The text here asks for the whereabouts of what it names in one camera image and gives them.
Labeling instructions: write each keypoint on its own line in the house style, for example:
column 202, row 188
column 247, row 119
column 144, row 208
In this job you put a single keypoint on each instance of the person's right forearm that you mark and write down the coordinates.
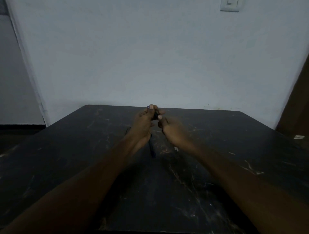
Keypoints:
column 253, row 192

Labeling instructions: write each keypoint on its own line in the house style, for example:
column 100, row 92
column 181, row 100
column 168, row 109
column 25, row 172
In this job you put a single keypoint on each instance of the person's left hand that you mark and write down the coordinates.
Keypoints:
column 141, row 125

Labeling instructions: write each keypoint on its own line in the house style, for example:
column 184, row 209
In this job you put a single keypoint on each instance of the small dark pen part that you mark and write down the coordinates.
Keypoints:
column 156, row 116

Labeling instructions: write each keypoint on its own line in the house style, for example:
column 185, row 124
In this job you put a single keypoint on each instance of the white wall switch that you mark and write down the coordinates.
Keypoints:
column 230, row 4

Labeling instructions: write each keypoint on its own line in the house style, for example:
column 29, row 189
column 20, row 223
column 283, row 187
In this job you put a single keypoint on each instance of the person's right fingers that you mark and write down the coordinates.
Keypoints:
column 162, row 121

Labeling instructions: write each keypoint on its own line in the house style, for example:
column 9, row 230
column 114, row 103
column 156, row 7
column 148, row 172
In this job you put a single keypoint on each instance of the person's right hand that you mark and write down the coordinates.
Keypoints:
column 176, row 135

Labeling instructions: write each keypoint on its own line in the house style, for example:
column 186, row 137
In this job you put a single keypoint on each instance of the dark blue pen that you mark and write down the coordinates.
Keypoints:
column 152, row 149

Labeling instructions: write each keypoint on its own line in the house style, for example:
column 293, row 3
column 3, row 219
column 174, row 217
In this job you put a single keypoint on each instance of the small white door latch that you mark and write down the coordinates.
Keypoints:
column 299, row 137

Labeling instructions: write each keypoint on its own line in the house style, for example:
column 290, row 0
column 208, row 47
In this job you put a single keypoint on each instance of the brown wooden door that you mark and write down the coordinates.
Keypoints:
column 297, row 108

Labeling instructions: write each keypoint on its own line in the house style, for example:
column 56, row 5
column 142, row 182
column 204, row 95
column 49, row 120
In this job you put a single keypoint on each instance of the person's left fingers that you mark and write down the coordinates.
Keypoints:
column 153, row 111

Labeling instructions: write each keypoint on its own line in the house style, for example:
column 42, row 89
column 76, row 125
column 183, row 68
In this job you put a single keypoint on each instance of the person's left forearm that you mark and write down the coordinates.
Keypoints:
column 72, row 192

